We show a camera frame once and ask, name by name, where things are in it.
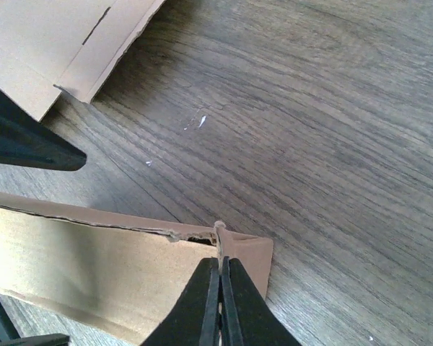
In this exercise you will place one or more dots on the large flat cardboard blank front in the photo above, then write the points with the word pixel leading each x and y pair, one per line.
pixel 47 47

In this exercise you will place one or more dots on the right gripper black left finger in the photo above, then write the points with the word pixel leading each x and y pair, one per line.
pixel 194 319

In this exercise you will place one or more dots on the small cardboard box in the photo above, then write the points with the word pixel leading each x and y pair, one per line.
pixel 119 273

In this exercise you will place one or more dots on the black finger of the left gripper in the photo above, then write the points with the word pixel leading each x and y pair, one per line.
pixel 10 336
pixel 27 143

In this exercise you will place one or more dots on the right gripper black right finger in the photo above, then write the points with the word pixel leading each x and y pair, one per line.
pixel 246 318

